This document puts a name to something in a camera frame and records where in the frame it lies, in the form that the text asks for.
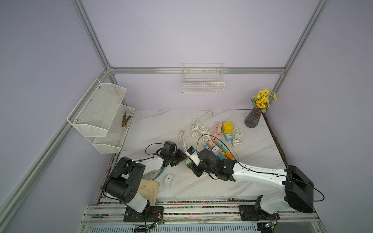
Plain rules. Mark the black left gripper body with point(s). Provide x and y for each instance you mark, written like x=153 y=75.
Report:
x=176 y=158

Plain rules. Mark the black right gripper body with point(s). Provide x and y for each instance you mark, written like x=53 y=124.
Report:
x=202 y=167

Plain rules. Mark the green plug adapter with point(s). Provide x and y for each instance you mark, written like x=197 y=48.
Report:
x=188 y=161

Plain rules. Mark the grey white plug adapter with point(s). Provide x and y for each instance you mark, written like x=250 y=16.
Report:
x=215 y=150

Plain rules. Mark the white USB charger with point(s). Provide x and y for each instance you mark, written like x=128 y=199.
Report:
x=168 y=181

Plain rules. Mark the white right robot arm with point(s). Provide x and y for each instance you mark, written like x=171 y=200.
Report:
x=293 y=188

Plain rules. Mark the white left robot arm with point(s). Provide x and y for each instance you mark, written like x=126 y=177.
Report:
x=124 y=180

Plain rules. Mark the teal plug adapter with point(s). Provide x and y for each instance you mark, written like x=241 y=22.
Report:
x=219 y=143

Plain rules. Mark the yellow cube socket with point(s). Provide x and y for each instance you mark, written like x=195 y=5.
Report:
x=227 y=127

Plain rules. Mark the teal power strip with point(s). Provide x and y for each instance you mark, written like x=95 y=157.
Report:
x=228 y=137

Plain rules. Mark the pink power strip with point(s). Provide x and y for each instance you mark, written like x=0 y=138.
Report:
x=216 y=132

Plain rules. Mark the beige cloth glove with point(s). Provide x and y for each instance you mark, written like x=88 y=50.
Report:
x=149 y=190

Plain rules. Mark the purple ribbed glass vase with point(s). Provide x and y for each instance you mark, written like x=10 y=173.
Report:
x=253 y=118

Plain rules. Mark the brown sticks on shelf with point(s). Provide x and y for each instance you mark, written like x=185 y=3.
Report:
x=125 y=119

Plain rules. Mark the yellow artificial flower bouquet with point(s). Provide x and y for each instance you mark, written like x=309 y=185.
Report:
x=262 y=100

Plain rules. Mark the white mesh two-tier shelf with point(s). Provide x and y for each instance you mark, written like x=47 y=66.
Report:
x=98 y=117

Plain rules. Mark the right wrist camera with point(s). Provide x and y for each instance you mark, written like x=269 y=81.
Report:
x=193 y=155

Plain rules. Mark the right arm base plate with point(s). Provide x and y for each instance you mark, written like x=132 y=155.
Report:
x=254 y=213

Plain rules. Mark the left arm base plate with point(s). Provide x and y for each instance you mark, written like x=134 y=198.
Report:
x=150 y=214

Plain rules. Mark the white wire wall basket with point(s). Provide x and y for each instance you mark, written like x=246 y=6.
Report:
x=202 y=78

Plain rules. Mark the aluminium frame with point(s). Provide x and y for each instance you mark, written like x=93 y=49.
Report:
x=51 y=54

